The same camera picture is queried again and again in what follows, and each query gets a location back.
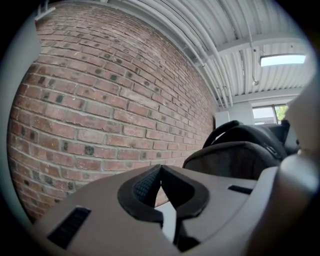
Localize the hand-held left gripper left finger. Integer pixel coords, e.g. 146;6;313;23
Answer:
32;164;181;256

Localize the dark grey backpack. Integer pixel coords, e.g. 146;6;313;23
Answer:
182;119;289;180

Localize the rectangular ceiling light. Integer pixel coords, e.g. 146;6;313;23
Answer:
259;54;307;68

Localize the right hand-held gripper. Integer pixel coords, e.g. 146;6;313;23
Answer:
281;119;303;155

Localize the black framed window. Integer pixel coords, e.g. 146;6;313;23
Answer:
251;105;289;125

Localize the bundle of white ceiling pipes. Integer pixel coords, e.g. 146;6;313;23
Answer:
139;0;235;109

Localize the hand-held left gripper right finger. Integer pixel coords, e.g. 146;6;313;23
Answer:
159;164;260;253

